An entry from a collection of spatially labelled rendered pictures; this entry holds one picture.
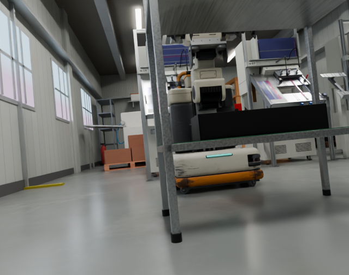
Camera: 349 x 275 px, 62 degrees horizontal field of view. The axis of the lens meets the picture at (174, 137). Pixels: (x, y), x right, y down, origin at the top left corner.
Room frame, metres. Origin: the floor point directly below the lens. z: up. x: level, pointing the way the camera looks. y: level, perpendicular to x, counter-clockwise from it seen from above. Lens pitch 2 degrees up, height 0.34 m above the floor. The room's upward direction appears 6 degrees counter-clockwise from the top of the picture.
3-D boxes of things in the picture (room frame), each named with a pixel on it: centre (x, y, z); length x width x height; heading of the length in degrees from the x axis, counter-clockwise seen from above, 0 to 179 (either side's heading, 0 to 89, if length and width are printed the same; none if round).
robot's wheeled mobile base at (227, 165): (2.36, -0.26, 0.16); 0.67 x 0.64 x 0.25; 7
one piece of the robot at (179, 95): (2.45, -0.25, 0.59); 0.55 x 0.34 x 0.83; 97
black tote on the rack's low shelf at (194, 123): (1.31, -0.38, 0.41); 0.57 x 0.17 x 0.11; 97
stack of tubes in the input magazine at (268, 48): (3.92, -1.49, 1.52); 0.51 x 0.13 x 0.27; 97
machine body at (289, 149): (4.03, -1.42, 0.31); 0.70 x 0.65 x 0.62; 97
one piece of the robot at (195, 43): (2.07, -0.30, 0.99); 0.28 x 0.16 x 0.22; 97
